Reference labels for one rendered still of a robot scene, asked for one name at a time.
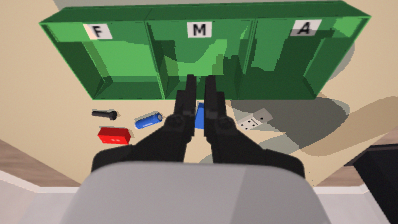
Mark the blue battery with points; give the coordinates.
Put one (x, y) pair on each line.
(148, 121)

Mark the red nine-volt battery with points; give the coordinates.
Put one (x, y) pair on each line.
(114, 135)

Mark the green three-compartment bin rack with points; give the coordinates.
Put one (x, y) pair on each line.
(280, 50)

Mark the grey domino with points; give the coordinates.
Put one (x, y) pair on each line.
(255, 119)

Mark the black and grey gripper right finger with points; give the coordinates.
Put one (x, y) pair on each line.
(231, 146)

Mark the blue flat block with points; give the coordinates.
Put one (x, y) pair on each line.
(199, 118)

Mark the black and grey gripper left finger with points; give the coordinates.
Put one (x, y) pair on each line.
(167, 143)

